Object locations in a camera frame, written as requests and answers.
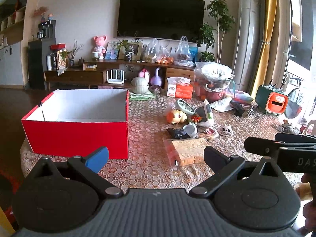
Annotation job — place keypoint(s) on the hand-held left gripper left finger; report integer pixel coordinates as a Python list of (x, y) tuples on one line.
[(97, 158)]

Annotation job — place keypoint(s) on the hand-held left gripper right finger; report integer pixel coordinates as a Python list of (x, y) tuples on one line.
[(213, 156)]

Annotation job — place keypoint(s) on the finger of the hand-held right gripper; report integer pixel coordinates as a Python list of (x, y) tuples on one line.
[(296, 138), (256, 145)]

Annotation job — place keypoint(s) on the bagged sliced bread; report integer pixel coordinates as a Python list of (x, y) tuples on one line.
[(190, 150)]

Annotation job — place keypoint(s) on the cartoon cat face trinket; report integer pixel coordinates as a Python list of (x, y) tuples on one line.
[(226, 130)]

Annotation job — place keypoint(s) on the red cardboard box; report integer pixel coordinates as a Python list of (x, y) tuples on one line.
[(74, 138)]

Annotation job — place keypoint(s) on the black snack packet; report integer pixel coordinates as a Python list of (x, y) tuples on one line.
[(176, 133)]

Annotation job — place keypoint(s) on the person's right hand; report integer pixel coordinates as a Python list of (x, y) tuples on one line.
[(309, 213)]

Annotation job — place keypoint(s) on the pink clear packet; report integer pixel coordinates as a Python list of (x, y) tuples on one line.
[(208, 131)]

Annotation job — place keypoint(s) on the black cylindrical device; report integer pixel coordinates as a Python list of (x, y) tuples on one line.
[(237, 108)]

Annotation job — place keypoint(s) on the orange flower charm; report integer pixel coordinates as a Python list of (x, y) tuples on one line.
[(195, 118)]

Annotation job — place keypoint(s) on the green orange retro box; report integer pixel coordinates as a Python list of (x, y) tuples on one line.
[(271, 100)]

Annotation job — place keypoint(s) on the colourful flat pack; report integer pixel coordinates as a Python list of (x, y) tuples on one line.
[(243, 98)]

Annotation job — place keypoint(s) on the white paper tissue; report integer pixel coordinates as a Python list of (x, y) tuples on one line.
[(222, 103)]

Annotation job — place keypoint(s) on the orange plush dog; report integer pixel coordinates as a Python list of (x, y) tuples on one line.
[(175, 117)]

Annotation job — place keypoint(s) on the lace floral tablecloth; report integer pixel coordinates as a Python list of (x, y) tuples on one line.
[(148, 133)]

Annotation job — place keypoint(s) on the pale green alarm clock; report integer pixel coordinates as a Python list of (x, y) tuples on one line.
[(185, 105)]

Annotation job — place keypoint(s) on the orange tissue box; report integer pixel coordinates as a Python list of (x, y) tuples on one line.
[(180, 91)]

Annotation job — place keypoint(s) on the green-edged folded cloth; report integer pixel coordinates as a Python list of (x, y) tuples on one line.
[(142, 96)]

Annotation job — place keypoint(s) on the plastic-covered fruit container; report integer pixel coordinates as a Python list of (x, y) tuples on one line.
[(213, 79)]

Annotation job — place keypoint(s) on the white router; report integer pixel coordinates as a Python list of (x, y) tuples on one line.
[(115, 77)]

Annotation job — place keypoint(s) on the clear glass jar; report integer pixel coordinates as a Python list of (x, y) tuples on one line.
[(155, 89)]

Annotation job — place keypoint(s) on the yellow white box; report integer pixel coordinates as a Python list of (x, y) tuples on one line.
[(89, 66)]

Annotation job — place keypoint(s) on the pink toy case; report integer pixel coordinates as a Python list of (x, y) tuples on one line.
[(144, 75)]

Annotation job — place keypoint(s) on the purple gourd-shaped toy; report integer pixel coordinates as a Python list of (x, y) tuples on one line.
[(156, 80)]

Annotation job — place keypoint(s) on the small dark teapot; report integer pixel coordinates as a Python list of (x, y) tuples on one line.
[(81, 61)]

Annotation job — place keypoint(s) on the dried plant in vase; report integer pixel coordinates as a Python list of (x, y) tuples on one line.
[(72, 59)]

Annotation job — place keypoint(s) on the white standing air conditioner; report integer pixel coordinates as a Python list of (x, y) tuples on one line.
[(246, 42)]

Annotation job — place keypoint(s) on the floral snack bag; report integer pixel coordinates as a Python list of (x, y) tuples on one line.
[(61, 60)]

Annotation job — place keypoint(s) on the blue packet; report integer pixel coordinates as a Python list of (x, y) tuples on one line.
[(194, 53)]

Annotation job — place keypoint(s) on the white paper roll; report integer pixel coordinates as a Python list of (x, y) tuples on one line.
[(49, 63)]

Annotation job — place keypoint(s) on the small plant in dark vase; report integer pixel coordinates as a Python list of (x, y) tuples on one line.
[(128, 55)]

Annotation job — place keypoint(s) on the blue pink photo print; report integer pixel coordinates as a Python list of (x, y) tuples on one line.
[(112, 51)]

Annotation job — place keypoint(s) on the plastic bag with dark contents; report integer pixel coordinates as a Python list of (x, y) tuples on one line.
[(184, 53)]

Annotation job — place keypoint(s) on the plastic bag of oranges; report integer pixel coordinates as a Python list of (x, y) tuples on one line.
[(165, 59)]

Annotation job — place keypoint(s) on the black cabinet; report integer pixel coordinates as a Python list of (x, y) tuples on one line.
[(40, 64)]

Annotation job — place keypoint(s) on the yellow curtain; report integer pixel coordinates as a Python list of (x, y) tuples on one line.
[(267, 29)]

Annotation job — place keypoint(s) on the pink bear figurine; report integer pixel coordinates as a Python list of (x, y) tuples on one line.
[(99, 45)]

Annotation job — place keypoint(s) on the red flat box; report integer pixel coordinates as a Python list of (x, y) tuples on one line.
[(58, 47)]

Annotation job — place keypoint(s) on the clear plastic bag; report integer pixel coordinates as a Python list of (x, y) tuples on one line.
[(151, 51)]

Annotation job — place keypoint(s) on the potted green tree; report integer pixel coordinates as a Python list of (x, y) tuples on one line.
[(219, 14)]

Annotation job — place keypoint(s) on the black coffee machine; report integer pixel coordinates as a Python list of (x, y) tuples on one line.
[(47, 29)]

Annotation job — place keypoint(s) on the beige photo frame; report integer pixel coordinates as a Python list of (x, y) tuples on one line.
[(135, 50)]

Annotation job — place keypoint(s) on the black wall television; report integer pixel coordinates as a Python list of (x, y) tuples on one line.
[(160, 17)]

